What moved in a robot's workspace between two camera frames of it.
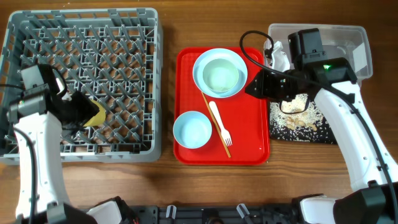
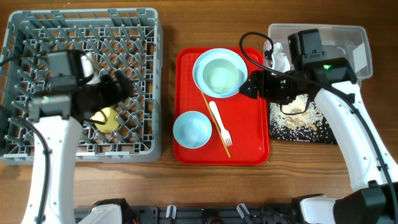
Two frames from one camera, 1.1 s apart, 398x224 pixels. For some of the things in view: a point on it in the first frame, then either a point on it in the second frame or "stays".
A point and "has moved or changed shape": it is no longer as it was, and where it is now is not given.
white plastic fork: x=226 y=134 stays
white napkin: x=280 y=61 stays
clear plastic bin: x=351 y=43 stays
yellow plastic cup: x=100 y=118 has moved or changed shape
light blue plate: x=215 y=53 stays
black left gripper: x=90 y=109 → x=114 y=96
